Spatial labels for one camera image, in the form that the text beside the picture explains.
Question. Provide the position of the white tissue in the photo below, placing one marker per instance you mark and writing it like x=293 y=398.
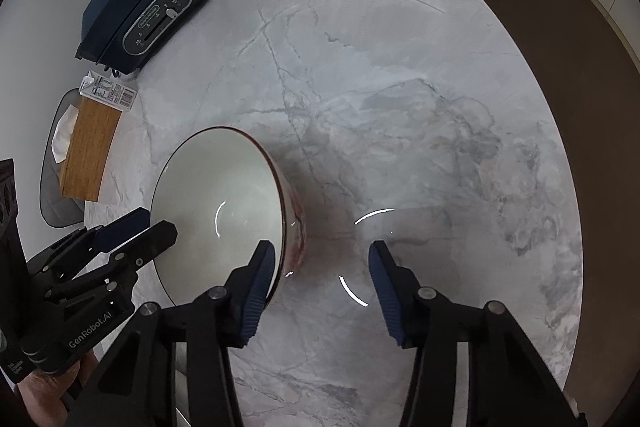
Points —
x=63 y=131

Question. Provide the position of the brown floor rug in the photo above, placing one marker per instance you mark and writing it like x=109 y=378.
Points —
x=592 y=87

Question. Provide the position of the finger of the black left gripper seen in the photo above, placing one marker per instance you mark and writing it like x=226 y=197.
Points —
x=133 y=255

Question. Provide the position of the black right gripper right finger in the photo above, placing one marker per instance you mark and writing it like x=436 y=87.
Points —
x=397 y=290

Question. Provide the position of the grey quilted chair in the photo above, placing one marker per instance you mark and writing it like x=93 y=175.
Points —
x=57 y=210

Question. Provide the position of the red patterned white bowl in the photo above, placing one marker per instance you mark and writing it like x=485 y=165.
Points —
x=224 y=194

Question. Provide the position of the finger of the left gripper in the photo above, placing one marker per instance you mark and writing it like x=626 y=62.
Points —
x=69 y=256

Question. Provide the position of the left hand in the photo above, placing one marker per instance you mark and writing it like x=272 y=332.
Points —
x=42 y=394

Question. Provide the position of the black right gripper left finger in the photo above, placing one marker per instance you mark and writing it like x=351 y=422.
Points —
x=247 y=294

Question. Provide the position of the white blue milk carton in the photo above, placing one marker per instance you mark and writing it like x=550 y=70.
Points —
x=108 y=91

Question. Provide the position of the wooden tissue box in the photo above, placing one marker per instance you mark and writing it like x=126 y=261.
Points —
x=83 y=169

